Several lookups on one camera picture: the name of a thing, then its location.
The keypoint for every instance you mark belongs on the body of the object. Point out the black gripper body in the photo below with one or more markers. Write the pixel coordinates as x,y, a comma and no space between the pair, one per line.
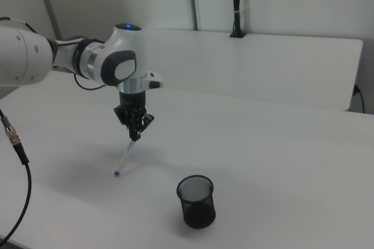
132,100

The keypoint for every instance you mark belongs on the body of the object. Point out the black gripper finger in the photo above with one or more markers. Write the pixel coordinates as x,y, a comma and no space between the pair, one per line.
143,120
128,120

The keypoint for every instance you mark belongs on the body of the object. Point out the white marker with blue cap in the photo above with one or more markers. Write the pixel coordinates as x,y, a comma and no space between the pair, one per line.
125,158

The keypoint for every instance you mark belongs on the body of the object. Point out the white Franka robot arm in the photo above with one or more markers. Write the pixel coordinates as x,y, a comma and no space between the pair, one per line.
17,56

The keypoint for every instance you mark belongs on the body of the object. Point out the black mesh pen cup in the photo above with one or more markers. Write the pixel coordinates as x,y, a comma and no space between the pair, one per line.
201,217

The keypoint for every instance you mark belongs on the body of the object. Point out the white rectangular table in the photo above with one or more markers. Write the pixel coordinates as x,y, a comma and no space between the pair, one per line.
263,65

